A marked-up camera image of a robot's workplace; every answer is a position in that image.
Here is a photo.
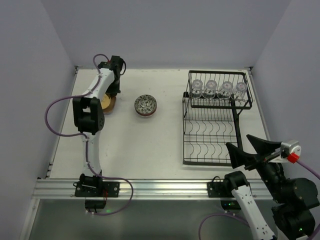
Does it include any clear glass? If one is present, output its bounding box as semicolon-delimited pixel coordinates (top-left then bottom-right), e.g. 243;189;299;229
232;82;248;100
190;79;203;99
217;81;233;99
202;79;218;99

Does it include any green leaf bowl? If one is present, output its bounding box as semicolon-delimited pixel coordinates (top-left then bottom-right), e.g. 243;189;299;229
134;94;157;113

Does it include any black wire dish rack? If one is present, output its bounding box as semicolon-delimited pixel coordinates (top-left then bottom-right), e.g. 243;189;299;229
182;70;253;167

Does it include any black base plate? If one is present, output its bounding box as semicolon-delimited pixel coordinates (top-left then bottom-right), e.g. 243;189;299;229
206;176;227;198
73;181;120;198

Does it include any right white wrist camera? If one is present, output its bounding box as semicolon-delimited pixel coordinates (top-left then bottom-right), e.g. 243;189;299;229
269;139;302;164

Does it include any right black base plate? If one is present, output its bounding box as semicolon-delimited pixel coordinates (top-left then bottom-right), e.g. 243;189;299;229
206;176;227;198

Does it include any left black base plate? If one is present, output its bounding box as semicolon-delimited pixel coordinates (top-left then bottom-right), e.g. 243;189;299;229
73;181;120;198

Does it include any brown plate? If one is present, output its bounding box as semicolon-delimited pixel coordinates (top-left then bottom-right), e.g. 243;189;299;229
103;96;117;112

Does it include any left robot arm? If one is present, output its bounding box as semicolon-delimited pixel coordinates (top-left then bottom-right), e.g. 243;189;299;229
72;55;126;197

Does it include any left black controller box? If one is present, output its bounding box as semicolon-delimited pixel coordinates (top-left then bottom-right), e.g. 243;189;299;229
84;200;106;213

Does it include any aluminium mounting rail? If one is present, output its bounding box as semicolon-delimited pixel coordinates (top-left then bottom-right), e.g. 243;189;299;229
32;178;271;201

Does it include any right black controller box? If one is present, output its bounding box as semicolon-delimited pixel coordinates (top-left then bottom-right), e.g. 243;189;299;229
220;200;241;211

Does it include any black controller box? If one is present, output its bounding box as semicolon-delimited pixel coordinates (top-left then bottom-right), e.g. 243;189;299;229
220;200;241;211
84;200;106;213

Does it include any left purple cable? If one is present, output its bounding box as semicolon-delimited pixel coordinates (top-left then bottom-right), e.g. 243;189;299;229
44;53;112;181

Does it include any yellow plate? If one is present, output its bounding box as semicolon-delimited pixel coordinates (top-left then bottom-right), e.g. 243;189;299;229
100;94;111;110

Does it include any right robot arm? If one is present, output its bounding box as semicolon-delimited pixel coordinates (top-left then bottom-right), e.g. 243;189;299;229
223;134;320;240

